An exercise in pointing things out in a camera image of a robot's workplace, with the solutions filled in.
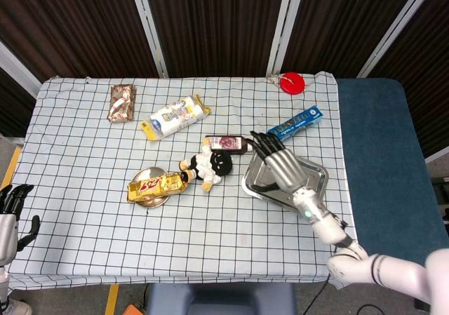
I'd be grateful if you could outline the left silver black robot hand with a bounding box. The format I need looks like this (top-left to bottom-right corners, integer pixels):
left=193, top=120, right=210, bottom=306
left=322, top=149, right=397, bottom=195
left=0, top=184, right=41, bottom=265

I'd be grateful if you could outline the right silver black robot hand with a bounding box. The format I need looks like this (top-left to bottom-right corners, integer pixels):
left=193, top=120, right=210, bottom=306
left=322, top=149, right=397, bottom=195
left=249, top=130, right=307, bottom=194

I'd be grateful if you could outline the black white plush doll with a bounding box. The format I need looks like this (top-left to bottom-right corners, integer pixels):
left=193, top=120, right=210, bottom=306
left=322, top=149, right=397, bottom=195
left=178, top=145, right=233, bottom=193

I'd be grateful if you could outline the gold biscuit packet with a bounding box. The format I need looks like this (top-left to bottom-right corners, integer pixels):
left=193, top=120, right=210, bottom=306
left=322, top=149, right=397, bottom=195
left=126, top=173, right=190, bottom=203

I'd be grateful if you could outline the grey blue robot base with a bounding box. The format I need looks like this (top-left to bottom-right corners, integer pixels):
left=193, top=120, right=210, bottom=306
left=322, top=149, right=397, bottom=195
left=146, top=282, right=297, bottom=315

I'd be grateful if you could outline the rectangular steel tray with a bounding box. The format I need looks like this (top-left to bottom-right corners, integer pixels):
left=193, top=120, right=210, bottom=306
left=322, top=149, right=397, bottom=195
left=241, top=149, right=329, bottom=215

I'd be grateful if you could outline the blue cookie box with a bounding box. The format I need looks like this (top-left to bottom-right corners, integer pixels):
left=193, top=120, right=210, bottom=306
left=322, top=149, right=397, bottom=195
left=267, top=105, right=323, bottom=142

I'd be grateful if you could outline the brown drink bottle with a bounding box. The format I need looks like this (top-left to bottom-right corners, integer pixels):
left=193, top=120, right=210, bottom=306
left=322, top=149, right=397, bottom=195
left=204, top=135, right=254, bottom=155

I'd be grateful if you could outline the white sneaker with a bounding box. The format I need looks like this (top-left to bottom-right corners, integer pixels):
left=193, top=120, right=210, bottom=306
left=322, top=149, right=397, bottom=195
left=4, top=299, right=33, bottom=315

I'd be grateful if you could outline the red round disc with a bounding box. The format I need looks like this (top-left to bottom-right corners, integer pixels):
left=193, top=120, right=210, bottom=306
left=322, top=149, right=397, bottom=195
left=279, top=72, right=307, bottom=95

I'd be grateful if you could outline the white yellow snack packet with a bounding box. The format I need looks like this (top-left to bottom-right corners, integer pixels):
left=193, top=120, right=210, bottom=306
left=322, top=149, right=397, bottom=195
left=140, top=94, right=213, bottom=142

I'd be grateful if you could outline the white checked tablecloth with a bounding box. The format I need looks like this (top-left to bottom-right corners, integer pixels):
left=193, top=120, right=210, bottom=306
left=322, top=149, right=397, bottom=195
left=6, top=71, right=361, bottom=291

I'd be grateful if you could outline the round steel plate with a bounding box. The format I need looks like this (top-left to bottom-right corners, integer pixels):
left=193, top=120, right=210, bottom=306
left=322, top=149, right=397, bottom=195
left=135, top=166, right=173, bottom=209

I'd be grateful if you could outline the brown divider panel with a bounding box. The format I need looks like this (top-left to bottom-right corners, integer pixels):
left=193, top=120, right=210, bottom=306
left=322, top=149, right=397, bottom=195
left=366, top=0, right=449, bottom=159
left=0, top=0, right=161, bottom=83
left=142, top=0, right=288, bottom=79
left=282, top=0, right=431, bottom=79

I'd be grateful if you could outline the brown gold snack packet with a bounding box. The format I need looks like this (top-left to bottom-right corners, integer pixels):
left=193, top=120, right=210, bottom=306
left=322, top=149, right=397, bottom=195
left=107, top=83, right=137, bottom=123

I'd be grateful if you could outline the white string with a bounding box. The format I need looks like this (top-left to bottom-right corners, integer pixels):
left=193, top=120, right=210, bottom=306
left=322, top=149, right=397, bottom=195
left=267, top=73, right=294, bottom=84

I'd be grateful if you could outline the white divider frame post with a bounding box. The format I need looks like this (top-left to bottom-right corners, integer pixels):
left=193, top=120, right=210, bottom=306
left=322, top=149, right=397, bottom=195
left=128, top=0, right=170, bottom=79
left=0, top=41, right=42, bottom=98
left=269, top=0, right=307, bottom=77
left=356, top=0, right=441, bottom=79

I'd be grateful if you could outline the black floor cable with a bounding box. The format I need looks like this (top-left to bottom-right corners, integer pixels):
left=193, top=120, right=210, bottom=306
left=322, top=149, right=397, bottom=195
left=356, top=304, right=382, bottom=315

